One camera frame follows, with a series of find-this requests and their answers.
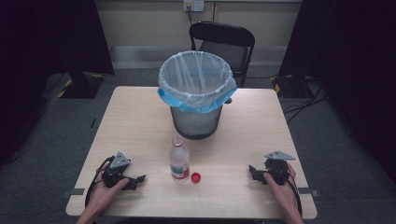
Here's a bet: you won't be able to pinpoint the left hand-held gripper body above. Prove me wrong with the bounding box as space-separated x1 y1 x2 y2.
101 151 132 189

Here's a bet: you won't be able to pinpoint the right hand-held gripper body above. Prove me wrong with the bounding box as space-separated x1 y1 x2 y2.
263 150 296 187

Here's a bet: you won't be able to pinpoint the clear plastic bottle red label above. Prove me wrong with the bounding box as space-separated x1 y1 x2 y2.
168 134 191 181

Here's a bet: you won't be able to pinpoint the black mesh trash bin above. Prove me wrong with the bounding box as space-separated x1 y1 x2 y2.
169 102 224 141

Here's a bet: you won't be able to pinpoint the white and blue bin bag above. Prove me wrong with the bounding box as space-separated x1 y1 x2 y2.
156 49 238 114

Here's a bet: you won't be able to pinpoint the person's left hand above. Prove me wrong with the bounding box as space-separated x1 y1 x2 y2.
89 164 131 217

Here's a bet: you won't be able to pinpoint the person's right hand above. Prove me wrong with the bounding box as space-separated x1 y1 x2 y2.
262 162 300 217

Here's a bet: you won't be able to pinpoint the grey tape strip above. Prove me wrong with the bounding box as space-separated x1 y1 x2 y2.
61 188 86 199
297 187 320 198

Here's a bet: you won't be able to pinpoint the black stand base striped tape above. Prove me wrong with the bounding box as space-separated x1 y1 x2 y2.
270 74 311 100
56 71 106 100

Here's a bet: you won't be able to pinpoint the dark curtain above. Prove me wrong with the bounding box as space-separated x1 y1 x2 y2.
0 0 115 166
278 0 396 185

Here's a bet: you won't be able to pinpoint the black folding chair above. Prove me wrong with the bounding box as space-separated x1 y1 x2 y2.
188 21 256 89

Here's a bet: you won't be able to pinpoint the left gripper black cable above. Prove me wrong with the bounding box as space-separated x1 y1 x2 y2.
84 155 116 209

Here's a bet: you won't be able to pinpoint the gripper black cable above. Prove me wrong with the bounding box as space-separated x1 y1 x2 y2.
84 155 116 209
285 173 304 218

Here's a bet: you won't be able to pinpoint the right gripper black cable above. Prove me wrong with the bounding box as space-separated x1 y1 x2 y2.
285 173 304 218

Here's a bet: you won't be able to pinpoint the black floor cables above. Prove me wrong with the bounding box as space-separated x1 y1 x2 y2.
279 76 329 124

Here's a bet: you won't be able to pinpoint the white wall outlet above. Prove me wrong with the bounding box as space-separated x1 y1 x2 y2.
182 0 205 13

